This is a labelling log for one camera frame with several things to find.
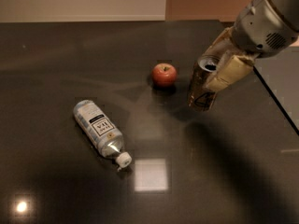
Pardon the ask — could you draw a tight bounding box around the orange-brown soda can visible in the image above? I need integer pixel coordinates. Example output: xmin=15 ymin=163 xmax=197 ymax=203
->
xmin=187 ymin=56 xmax=219 ymax=112

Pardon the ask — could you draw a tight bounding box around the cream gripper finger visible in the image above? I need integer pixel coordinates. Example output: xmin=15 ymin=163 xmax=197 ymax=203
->
xmin=203 ymin=27 xmax=237 ymax=58
xmin=203 ymin=51 xmax=256 ymax=92

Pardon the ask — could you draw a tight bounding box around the red apple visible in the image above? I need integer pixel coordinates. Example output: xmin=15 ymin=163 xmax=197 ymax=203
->
xmin=151 ymin=63 xmax=178 ymax=88

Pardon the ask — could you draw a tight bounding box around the clear plastic water bottle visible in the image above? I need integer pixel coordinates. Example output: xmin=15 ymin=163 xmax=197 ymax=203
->
xmin=73 ymin=100 xmax=132 ymax=169

